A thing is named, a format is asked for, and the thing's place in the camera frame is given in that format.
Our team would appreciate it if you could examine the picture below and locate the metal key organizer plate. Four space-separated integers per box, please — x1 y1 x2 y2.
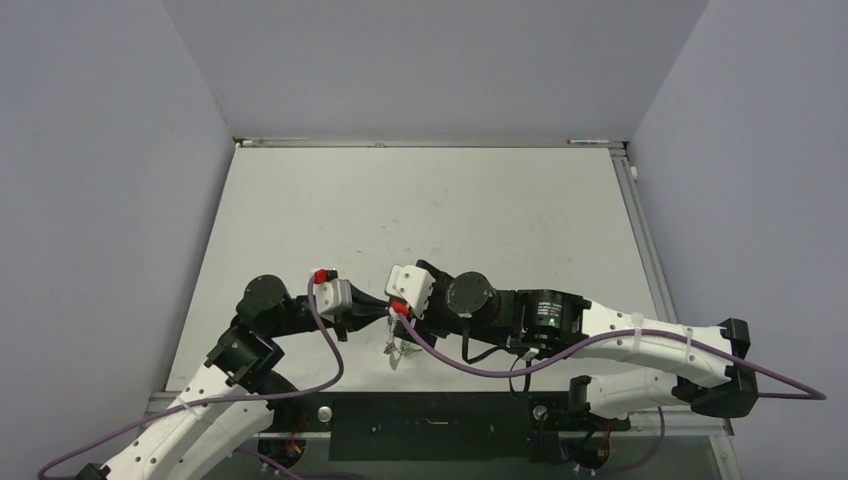
383 316 423 371

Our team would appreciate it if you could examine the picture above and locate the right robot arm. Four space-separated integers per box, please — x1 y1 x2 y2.
385 260 759 428

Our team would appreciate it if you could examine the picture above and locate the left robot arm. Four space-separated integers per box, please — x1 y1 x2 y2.
75 269 418 479

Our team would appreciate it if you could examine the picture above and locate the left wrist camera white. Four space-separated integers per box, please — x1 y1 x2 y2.
313 279 353 317

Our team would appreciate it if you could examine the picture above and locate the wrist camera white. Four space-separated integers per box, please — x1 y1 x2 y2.
384 265 435 319
313 279 353 317

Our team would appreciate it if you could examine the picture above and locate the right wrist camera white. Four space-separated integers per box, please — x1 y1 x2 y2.
384 265 435 319

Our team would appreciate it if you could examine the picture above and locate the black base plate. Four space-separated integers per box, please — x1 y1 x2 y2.
258 391 631 467

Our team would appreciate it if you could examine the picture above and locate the aluminium frame rail back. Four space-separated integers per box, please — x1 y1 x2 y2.
234 138 627 149

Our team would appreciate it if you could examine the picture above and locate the aluminium frame rail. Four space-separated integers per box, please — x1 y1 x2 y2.
135 390 735 439
234 138 627 149
609 143 678 324

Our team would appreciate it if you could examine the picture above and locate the aluminium frame rail right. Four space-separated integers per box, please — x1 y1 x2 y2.
609 143 678 324

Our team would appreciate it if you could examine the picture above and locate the aluminium frame rail front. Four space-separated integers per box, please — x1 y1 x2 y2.
135 390 735 439

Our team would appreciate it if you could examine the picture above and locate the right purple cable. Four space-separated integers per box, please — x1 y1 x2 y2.
394 311 828 475

